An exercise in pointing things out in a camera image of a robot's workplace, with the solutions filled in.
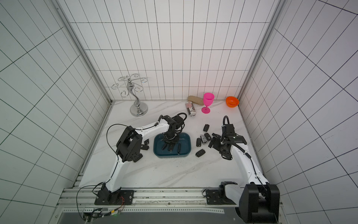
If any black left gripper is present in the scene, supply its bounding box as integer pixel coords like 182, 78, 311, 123
162, 131, 180, 147

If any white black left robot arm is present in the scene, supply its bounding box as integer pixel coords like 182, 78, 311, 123
95, 113, 191, 205

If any silver chrome cup stand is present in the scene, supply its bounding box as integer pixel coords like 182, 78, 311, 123
111, 73, 148, 117

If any black VW key fob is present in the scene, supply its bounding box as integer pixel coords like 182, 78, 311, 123
196, 138, 201, 147

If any silver BMW smart key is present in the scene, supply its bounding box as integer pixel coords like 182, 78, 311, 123
200, 135, 208, 144

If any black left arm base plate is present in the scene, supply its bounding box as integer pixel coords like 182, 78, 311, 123
94, 190, 135, 206

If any pink plastic goblet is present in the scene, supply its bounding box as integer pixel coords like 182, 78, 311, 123
201, 92, 215, 114

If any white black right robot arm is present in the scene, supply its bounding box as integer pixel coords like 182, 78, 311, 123
203, 124, 280, 224

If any black slim key fob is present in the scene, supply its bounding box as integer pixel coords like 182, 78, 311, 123
203, 124, 210, 132

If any orange plastic bowl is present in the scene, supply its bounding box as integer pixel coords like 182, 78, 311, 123
226, 96, 240, 108

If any flag print can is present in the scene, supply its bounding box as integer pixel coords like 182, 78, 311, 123
185, 101, 196, 117

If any tan bread roll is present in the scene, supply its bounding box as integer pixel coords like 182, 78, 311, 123
187, 96, 204, 105

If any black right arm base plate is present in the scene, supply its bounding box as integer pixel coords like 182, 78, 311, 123
203, 189, 235, 205

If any black flip key fob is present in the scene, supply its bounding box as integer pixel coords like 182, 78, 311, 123
204, 133, 212, 141

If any teal storage box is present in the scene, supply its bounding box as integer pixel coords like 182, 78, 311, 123
153, 133, 191, 158

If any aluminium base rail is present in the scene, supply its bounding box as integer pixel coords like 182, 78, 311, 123
57, 187, 282, 209

